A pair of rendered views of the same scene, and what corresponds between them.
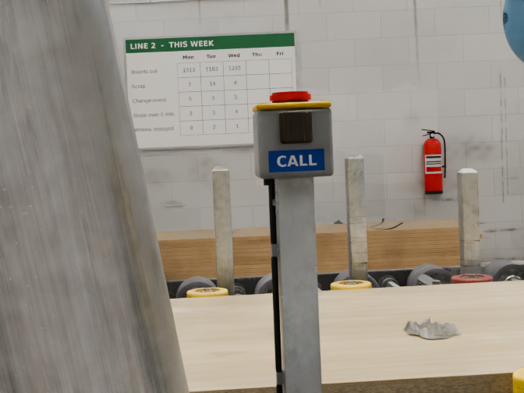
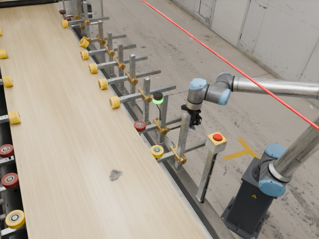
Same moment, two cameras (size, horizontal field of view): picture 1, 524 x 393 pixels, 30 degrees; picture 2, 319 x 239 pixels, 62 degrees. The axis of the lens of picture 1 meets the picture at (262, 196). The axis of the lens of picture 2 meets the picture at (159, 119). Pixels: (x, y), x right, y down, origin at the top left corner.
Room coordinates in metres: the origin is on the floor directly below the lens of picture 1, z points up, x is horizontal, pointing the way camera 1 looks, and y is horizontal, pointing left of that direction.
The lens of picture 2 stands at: (1.60, 0.66, 2.09)
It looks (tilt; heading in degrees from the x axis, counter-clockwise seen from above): 41 degrees down; 243
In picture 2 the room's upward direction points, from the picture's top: 5 degrees clockwise
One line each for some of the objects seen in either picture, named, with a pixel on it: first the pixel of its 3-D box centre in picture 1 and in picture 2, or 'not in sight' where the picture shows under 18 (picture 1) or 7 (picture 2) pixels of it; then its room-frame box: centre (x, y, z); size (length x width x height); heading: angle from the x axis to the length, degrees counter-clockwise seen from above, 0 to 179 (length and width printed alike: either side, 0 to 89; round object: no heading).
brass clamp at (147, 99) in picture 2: not in sight; (145, 95); (1.00, -0.81, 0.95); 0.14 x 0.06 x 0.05; 94
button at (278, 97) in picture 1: (290, 100); (217, 137); (0.94, -0.03, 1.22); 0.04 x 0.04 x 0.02
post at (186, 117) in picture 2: not in sight; (182, 143); (0.96, -0.29, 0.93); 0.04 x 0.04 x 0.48; 4
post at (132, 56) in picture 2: not in sight; (132, 81); (1.01, -1.04, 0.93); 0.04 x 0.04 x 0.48; 4
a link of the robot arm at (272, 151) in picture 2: not in sight; (274, 159); (0.37, -0.06, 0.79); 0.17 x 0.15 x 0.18; 45
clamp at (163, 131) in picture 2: not in sight; (159, 126); (0.98, -0.56, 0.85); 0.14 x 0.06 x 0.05; 94
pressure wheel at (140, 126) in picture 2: not in sight; (139, 130); (1.13, -0.57, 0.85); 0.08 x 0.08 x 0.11
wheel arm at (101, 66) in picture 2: not in sight; (120, 62); (1.01, -1.33, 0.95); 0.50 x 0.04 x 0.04; 4
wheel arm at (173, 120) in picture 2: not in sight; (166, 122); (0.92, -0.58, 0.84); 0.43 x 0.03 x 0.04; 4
